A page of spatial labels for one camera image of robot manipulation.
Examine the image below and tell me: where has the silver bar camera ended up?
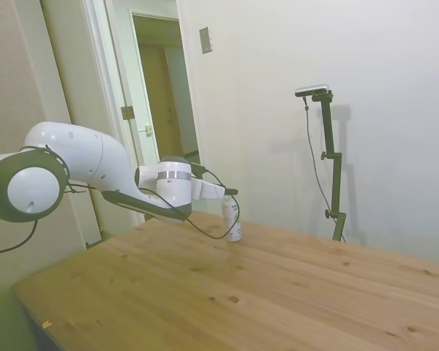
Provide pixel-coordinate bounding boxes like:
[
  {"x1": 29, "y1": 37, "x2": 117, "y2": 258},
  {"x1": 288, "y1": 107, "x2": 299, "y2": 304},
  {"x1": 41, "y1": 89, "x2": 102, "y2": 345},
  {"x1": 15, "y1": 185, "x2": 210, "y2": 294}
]
[{"x1": 293, "y1": 83, "x2": 331, "y2": 99}]

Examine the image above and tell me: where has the dark green jointed camera stand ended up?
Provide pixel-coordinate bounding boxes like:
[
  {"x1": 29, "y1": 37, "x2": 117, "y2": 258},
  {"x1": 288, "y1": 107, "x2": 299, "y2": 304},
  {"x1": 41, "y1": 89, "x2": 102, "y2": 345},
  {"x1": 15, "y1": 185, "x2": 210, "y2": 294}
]
[{"x1": 311, "y1": 91, "x2": 348, "y2": 243}]

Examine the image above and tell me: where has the black bar camera cable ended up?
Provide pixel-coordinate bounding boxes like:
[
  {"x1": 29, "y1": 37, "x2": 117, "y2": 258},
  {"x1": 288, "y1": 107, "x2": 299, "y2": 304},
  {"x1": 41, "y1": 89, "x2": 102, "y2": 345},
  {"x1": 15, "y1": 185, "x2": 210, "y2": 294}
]
[{"x1": 301, "y1": 95, "x2": 334, "y2": 221}]

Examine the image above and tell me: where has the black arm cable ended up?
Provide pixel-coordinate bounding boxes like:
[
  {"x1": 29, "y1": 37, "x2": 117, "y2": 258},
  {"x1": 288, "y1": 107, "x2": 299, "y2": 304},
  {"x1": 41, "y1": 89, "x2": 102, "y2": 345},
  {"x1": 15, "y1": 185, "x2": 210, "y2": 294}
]
[{"x1": 0, "y1": 144, "x2": 243, "y2": 257}]

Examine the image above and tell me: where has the white spray can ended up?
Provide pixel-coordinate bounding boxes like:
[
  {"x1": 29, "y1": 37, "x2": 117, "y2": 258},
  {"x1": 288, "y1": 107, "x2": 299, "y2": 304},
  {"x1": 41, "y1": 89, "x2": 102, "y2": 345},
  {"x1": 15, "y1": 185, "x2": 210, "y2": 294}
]
[{"x1": 220, "y1": 194, "x2": 244, "y2": 244}]

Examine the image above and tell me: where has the white door frame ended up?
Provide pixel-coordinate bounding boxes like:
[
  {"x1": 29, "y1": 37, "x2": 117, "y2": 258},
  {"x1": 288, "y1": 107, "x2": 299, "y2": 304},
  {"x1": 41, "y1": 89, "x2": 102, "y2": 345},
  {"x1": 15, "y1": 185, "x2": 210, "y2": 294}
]
[{"x1": 80, "y1": 0, "x2": 202, "y2": 250}]

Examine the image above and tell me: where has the grey wall plate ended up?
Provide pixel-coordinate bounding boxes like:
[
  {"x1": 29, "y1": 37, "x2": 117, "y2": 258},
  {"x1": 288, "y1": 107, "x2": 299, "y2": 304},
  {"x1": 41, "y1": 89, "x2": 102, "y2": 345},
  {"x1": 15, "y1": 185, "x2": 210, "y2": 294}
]
[{"x1": 198, "y1": 26, "x2": 214, "y2": 55}]

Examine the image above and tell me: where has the brown wooden door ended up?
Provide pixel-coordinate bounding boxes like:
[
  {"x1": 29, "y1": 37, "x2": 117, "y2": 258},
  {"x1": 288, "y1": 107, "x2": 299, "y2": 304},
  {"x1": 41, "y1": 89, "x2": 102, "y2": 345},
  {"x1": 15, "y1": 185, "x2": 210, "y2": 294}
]
[{"x1": 138, "y1": 42, "x2": 186, "y2": 159}]

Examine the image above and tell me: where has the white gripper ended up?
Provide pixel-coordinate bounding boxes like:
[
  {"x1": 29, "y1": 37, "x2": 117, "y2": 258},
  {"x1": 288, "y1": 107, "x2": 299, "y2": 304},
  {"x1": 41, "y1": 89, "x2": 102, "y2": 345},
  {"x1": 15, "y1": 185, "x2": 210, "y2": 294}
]
[{"x1": 191, "y1": 177, "x2": 239, "y2": 201}]

